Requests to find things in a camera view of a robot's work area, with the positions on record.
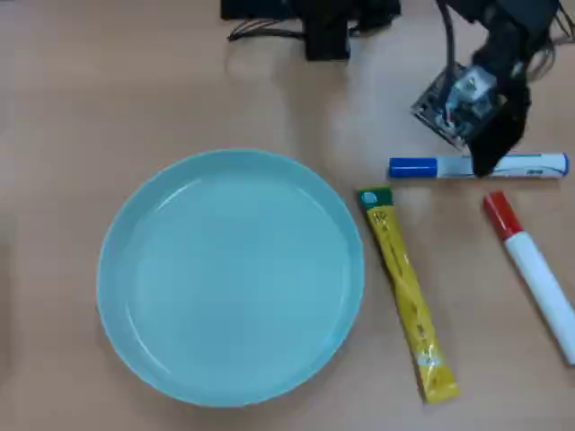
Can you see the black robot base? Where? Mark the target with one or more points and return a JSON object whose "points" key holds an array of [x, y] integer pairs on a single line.
{"points": [[328, 27]]}

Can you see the red cap whiteboard marker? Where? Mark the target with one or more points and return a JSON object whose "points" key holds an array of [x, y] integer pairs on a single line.
{"points": [[530, 265]]}

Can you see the light blue round plate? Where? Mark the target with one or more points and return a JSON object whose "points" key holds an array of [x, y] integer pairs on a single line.
{"points": [[229, 278]]}

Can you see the blue cap whiteboard marker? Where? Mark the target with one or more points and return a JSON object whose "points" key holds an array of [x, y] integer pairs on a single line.
{"points": [[413, 167]]}

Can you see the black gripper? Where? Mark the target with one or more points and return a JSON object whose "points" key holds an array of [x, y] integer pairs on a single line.
{"points": [[505, 49]]}

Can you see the yellow stick packet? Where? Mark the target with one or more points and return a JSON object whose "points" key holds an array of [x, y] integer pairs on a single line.
{"points": [[406, 287]]}

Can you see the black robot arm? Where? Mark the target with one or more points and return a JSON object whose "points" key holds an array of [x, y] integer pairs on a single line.
{"points": [[516, 11]]}

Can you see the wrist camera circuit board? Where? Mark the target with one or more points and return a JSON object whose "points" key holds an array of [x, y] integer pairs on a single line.
{"points": [[458, 105]]}

